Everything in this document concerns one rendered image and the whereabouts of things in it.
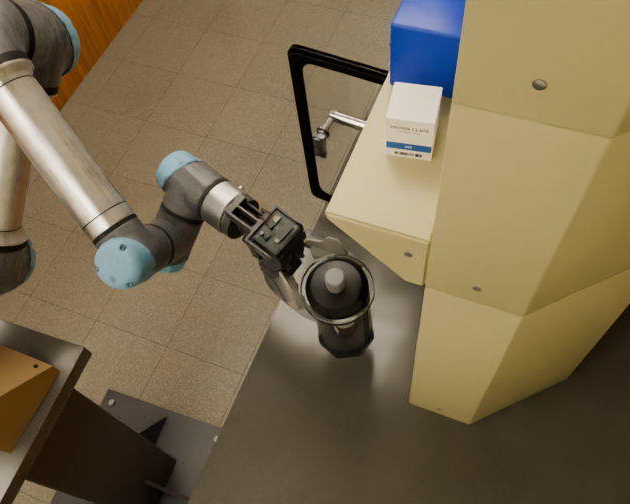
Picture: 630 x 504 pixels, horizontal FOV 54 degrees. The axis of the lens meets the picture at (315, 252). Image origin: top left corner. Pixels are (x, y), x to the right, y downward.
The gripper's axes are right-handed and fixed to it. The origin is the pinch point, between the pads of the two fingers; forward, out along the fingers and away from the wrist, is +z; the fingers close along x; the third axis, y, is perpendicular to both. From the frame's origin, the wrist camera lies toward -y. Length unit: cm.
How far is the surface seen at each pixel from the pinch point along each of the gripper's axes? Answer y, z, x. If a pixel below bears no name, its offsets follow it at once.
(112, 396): -119, -74, -49
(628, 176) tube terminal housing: 43, 25, 11
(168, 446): -118, -47, -48
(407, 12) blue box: 36.3, -2.8, 20.4
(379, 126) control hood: 28.1, -0.2, 11.7
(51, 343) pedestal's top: -26, -47, -37
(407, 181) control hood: 28.7, 6.8, 7.5
